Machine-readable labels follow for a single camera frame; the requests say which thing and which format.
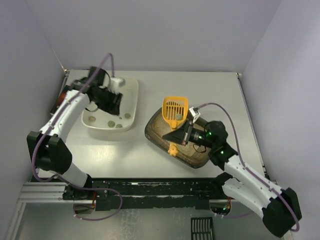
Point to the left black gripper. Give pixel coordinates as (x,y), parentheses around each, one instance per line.
(116,100)

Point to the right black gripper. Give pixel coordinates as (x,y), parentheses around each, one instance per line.
(186,133)

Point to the green litter clump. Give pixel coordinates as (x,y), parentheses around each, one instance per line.
(118,125)
(111,124)
(127,115)
(178,117)
(92,118)

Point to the white plastic bin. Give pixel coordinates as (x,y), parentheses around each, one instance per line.
(128,105)

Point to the dark brown litter box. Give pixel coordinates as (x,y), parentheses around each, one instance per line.
(190,154)

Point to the yellow litter scoop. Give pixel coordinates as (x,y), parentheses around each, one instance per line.
(173,105)

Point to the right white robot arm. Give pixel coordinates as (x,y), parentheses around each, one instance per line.
(278,208)

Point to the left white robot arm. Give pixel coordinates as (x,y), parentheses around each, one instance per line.
(47,147)

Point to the dark book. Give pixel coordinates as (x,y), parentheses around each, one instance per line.
(59,100)

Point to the black vent grille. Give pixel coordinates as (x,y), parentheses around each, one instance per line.
(202,228)

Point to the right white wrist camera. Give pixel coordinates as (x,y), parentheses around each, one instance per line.
(194,111)

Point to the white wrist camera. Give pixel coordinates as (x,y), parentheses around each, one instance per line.
(194,111)
(115,84)

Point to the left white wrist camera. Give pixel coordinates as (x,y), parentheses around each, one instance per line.
(115,84)

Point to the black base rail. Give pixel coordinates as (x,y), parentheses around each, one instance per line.
(149,193)

